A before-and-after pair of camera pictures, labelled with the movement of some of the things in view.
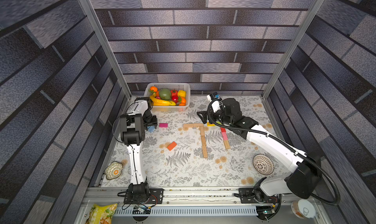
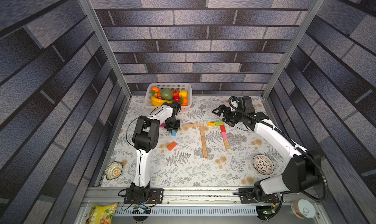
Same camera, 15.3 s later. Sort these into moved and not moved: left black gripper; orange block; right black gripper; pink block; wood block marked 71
Moved: left black gripper; right black gripper
Not moved: pink block; orange block; wood block marked 71
